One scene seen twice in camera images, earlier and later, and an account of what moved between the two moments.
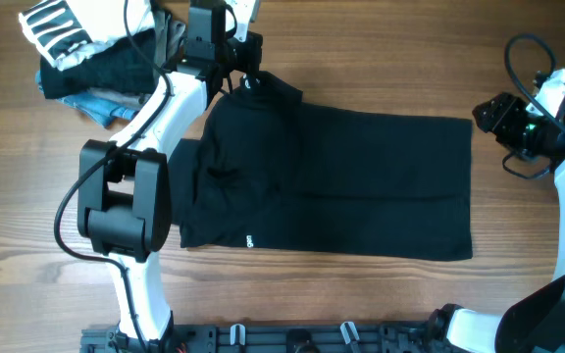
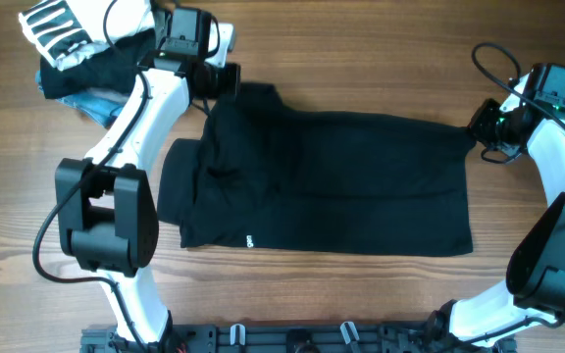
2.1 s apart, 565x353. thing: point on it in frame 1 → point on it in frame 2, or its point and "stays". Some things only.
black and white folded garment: x=65 y=32 stays
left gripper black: x=253 y=43 → x=230 y=87
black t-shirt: x=270 y=172 stays
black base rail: x=277 y=337 stays
